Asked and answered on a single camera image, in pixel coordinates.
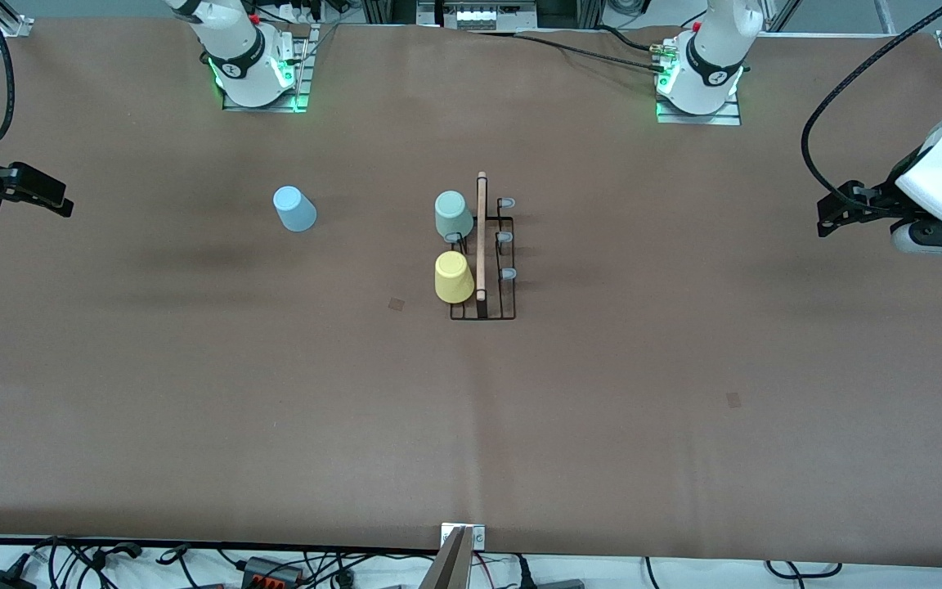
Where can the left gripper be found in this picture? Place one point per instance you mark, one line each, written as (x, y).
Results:
(885, 199)

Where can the pale green plastic cup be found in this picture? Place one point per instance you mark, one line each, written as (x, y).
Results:
(452, 217)

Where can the yellow plastic cup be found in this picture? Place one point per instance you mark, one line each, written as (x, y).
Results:
(453, 278)

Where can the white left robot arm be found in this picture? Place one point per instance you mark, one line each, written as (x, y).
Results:
(716, 49)

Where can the light blue plastic cup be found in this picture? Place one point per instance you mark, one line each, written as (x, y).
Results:
(295, 210)

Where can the black power adapter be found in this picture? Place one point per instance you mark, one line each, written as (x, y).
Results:
(1, 581)

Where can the grey control box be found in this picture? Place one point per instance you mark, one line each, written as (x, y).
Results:
(487, 15)

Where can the black orange connector box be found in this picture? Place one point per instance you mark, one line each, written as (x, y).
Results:
(273, 571)

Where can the aluminium left arm base plate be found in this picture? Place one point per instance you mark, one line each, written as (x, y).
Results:
(724, 117)

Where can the aluminium frame strut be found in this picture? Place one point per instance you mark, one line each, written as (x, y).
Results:
(885, 16)

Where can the aluminium right arm base plate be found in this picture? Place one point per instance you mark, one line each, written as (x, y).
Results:
(301, 74)

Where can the small metal bracket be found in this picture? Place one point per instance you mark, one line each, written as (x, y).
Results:
(479, 536)

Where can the wooden camera post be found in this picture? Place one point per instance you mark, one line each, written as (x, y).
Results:
(450, 568)

